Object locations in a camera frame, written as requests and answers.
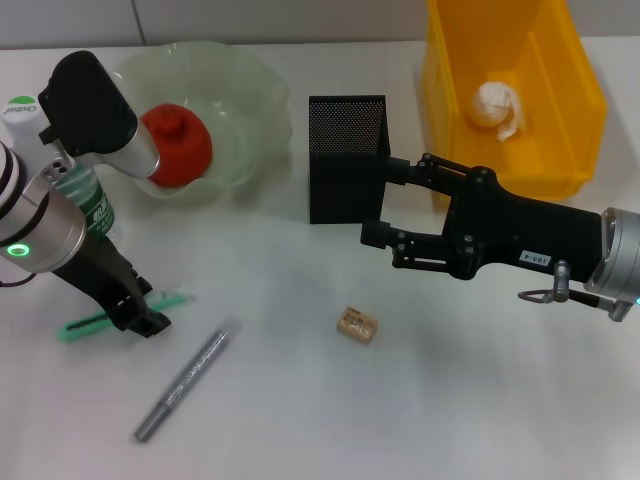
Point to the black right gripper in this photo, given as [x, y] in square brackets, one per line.
[525, 235]

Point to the white paper ball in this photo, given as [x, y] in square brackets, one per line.
[492, 107]

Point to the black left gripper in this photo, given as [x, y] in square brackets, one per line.
[100, 270]

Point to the pale green glass fruit plate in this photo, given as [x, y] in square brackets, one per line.
[240, 100]

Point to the clear green-label water bottle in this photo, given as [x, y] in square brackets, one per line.
[97, 205]

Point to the small beige eraser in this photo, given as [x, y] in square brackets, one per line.
[356, 325]

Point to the mint green utility knife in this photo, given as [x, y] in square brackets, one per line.
[85, 327]

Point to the black mesh pen holder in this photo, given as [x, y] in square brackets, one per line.
[345, 175]

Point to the silver glitter pen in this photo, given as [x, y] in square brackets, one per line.
[190, 375]

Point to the yellow plastic bin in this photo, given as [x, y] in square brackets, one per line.
[550, 125]

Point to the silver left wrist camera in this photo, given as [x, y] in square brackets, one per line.
[95, 115]

